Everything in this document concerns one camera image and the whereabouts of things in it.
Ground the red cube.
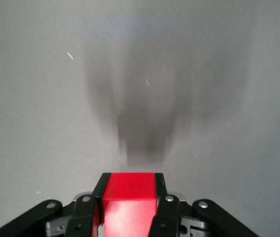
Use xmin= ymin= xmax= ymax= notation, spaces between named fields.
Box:
xmin=93 ymin=172 xmax=159 ymax=237

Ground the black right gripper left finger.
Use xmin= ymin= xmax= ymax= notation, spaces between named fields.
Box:
xmin=0 ymin=172 xmax=111 ymax=237

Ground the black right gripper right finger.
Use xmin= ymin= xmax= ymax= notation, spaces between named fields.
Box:
xmin=149 ymin=172 xmax=259 ymax=237

